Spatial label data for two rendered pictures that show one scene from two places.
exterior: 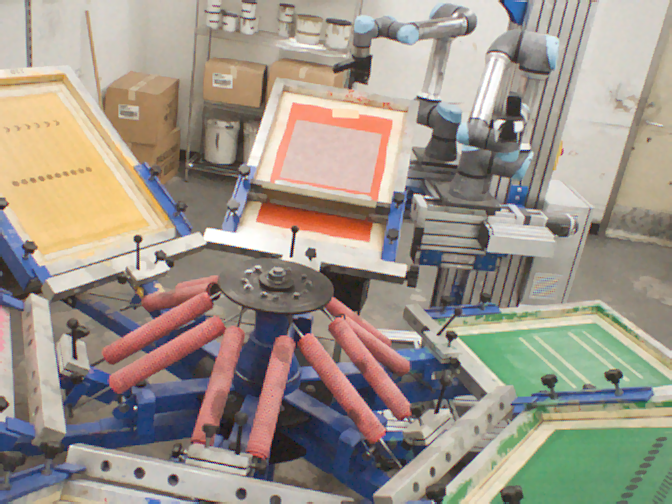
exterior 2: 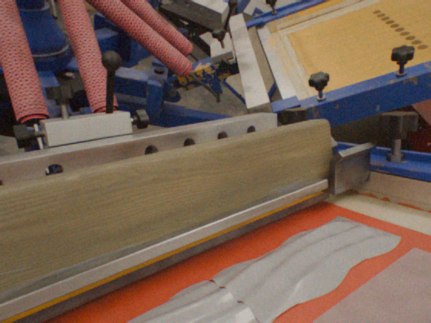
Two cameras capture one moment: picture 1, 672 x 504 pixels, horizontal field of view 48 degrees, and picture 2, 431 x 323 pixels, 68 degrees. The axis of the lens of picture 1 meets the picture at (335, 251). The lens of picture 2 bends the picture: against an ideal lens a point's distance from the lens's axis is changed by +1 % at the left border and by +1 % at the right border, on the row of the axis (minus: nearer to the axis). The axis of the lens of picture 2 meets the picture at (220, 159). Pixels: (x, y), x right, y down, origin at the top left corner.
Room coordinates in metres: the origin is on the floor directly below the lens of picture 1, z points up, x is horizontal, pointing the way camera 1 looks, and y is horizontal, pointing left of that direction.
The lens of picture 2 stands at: (2.63, -0.04, 1.48)
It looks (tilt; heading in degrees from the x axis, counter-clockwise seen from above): 40 degrees down; 131
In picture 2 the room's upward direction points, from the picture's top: 18 degrees clockwise
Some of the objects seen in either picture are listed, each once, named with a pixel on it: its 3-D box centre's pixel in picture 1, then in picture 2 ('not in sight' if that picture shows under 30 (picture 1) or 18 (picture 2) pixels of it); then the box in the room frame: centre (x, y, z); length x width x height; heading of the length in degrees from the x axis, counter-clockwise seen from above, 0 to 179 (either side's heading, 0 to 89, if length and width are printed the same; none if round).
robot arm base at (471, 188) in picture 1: (469, 182); not in sight; (2.83, -0.48, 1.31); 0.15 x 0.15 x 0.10
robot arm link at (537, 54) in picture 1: (524, 108); not in sight; (2.80, -0.61, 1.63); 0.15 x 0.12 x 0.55; 75
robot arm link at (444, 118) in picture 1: (446, 119); not in sight; (3.33, -0.40, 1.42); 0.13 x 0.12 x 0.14; 43
